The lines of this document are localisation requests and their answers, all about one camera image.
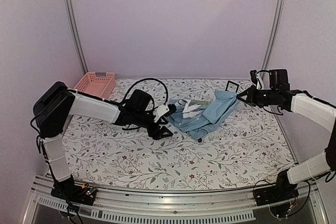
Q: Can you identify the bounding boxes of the right aluminium frame post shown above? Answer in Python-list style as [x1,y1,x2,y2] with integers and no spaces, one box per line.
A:
[261,0,285,70]

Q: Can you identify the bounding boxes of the light blue printed t-shirt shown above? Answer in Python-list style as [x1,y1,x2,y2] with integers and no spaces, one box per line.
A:
[167,90,239,141]

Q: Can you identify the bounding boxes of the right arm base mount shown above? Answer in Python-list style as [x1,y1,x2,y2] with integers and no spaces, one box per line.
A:
[253,180,311,220]

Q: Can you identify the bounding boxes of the aluminium frame post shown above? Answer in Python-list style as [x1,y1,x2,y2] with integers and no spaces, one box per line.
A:
[261,0,285,70]
[64,0,88,74]

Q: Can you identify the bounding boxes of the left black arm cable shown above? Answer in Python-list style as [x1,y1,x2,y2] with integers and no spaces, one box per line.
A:
[123,78,169,109]

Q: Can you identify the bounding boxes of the black open brooch box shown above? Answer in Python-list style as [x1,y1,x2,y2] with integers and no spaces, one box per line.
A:
[225,80,239,93]

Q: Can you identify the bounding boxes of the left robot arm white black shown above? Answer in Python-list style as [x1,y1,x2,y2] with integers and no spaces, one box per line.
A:
[30,81,176,200]

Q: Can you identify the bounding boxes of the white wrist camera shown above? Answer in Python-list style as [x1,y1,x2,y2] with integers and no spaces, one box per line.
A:
[153,104,176,123]
[250,70,264,90]

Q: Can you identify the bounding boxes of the left aluminium frame post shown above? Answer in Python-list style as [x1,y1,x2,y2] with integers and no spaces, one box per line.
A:
[64,0,88,74]

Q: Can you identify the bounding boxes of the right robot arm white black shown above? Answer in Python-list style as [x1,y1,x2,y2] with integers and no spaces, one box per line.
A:
[237,69,335,201]

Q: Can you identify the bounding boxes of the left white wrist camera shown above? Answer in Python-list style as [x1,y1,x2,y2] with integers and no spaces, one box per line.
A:
[153,104,176,123]

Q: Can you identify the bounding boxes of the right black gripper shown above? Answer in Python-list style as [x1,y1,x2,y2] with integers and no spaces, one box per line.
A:
[237,86,279,108]

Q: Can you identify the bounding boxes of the pink plastic basket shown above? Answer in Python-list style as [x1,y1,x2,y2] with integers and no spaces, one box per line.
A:
[74,72,116,99]

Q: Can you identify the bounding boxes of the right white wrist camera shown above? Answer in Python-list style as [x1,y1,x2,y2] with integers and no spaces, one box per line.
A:
[250,70,264,90]

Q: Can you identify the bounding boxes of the floral patterned tablecloth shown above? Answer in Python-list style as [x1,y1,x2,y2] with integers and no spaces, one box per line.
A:
[51,78,297,191]

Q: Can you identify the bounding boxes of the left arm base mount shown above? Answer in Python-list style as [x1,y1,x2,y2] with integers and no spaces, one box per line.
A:
[51,178,97,206]

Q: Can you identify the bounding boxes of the aluminium front rail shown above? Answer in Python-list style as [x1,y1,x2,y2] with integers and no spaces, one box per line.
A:
[23,175,331,223]

